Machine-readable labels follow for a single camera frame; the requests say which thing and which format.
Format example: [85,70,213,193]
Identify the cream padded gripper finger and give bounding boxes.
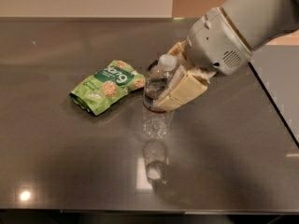
[167,41,187,59]
[154,65,216,112]

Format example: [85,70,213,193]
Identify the clear plastic water bottle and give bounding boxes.
[142,54,177,139]

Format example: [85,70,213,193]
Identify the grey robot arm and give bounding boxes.
[154,0,299,112]

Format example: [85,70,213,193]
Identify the green rice chip bag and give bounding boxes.
[70,60,146,116]

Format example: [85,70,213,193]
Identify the adjacent grey side table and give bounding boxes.
[251,45,299,144]

